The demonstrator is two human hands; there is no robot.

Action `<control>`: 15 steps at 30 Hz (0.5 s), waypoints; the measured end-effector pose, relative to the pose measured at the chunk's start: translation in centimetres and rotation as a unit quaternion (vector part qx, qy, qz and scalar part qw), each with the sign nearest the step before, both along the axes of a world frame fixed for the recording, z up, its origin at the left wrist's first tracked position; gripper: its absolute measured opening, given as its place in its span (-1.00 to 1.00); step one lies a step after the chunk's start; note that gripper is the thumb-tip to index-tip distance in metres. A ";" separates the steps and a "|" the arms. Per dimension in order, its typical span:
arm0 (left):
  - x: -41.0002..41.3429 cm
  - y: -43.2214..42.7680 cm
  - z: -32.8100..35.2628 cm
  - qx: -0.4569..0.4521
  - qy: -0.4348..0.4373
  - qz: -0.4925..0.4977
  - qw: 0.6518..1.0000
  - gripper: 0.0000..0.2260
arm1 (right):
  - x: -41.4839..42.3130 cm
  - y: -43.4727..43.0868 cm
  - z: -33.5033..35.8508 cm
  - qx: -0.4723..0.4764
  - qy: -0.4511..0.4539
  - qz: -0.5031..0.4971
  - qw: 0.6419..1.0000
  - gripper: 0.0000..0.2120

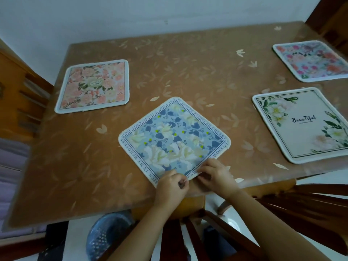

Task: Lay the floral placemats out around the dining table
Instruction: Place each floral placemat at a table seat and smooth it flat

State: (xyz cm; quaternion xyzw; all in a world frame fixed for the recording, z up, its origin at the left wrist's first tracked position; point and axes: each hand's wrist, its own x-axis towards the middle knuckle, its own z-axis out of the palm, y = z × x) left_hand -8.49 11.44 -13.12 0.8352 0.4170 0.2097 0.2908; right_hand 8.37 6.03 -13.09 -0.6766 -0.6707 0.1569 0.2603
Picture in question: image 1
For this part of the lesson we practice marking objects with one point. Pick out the person's right thumb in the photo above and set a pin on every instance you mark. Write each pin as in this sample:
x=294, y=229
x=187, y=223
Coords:
x=204, y=177

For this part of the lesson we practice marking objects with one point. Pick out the multicolour floral square cloth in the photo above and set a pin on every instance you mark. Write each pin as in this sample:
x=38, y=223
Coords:
x=312, y=61

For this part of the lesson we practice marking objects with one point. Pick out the lilac striped fabric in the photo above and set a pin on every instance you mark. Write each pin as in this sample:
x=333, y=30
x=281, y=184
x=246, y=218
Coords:
x=12, y=173

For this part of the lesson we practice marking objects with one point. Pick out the blue floral square cloth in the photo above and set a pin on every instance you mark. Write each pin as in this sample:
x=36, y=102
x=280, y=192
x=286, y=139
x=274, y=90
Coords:
x=174, y=135

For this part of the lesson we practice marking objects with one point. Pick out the person's left hand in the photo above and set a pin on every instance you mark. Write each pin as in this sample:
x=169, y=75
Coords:
x=170, y=192

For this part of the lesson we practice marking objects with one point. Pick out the person's left forearm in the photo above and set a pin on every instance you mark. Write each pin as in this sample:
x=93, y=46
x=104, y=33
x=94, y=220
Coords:
x=141, y=233

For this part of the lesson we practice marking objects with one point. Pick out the person's right forearm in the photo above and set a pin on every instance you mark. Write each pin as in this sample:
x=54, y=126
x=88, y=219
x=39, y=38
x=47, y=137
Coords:
x=272, y=228

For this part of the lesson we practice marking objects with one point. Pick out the brown leaf-print table cover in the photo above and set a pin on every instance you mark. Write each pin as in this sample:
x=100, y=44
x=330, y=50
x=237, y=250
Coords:
x=190, y=70

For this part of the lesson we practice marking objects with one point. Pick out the person's right hand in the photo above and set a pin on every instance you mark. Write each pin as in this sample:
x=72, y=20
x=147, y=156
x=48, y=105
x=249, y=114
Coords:
x=219, y=179

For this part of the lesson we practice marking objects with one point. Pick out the pink floral square cloth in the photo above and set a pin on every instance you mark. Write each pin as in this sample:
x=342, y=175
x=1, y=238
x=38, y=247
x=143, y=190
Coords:
x=92, y=86

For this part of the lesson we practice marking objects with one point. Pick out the orange wooden slatted chair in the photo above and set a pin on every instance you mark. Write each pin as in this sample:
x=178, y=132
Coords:
x=19, y=100

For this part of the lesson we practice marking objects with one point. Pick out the dark brown wooden slatted chair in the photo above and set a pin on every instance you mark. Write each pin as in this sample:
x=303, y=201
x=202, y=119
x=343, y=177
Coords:
x=174, y=239
x=312, y=212
x=330, y=21

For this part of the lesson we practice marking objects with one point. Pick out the blue plastic mesh basket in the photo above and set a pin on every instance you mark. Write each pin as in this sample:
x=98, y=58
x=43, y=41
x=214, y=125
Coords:
x=106, y=236

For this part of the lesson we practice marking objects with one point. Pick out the white green-leaf floral cloth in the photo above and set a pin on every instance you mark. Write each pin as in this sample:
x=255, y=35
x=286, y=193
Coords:
x=304, y=125

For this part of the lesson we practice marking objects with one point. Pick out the person's left thumb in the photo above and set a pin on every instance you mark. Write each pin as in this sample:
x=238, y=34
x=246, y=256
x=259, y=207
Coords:
x=183, y=184

